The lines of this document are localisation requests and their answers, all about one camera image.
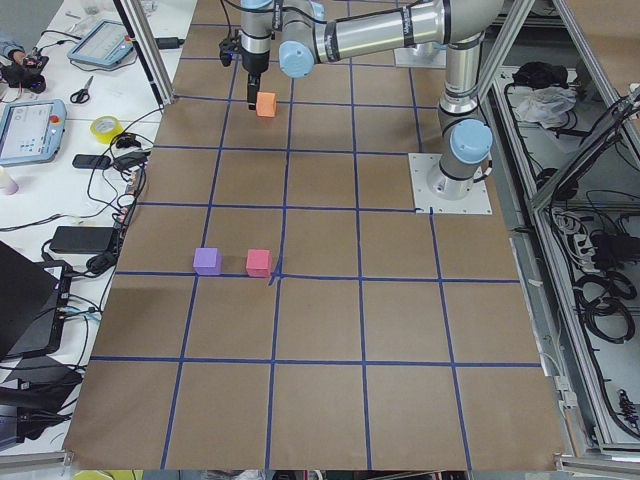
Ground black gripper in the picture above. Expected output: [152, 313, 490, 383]
[219, 30, 271, 110]

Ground orange foam cube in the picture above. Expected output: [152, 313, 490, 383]
[256, 91, 277, 118]

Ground teach pendant tablet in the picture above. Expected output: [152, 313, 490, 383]
[1, 99, 67, 167]
[67, 20, 133, 70]

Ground yellow tape roll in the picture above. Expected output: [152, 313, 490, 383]
[90, 115, 124, 145]

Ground red foam cube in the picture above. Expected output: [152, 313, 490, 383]
[245, 249, 273, 278]

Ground black phone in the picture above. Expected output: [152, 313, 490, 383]
[72, 154, 112, 170]

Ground purple foam cube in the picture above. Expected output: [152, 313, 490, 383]
[193, 247, 222, 276]

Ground person hand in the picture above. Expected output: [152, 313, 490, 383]
[0, 30, 26, 65]

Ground black power adapter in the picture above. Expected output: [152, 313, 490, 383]
[49, 226, 116, 254]

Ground black laptop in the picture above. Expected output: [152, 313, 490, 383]
[1, 243, 71, 360]

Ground aluminium frame post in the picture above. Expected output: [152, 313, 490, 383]
[113, 0, 174, 108]

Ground black handled scissors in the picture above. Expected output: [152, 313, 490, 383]
[69, 76, 93, 105]

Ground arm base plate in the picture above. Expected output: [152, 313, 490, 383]
[393, 47, 449, 69]
[408, 153, 492, 215]

